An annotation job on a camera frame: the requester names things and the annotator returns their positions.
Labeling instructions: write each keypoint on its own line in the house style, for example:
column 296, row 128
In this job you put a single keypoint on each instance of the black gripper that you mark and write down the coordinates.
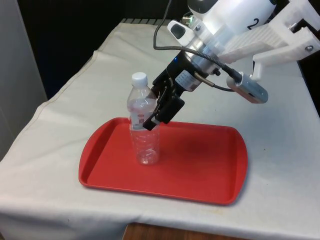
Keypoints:
column 183, row 67

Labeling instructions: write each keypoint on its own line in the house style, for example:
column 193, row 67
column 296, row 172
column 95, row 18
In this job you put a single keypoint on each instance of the clear plastic bottle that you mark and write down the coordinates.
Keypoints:
column 146, row 147

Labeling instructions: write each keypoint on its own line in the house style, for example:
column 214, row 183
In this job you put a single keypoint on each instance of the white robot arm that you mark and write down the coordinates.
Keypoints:
column 225, row 17

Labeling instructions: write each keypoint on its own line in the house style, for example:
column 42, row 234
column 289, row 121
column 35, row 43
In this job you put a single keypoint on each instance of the red tray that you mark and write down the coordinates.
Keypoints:
column 200, row 160

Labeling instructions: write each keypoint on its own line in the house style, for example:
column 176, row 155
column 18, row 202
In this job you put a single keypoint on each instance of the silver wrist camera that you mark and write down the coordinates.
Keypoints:
column 252, row 90

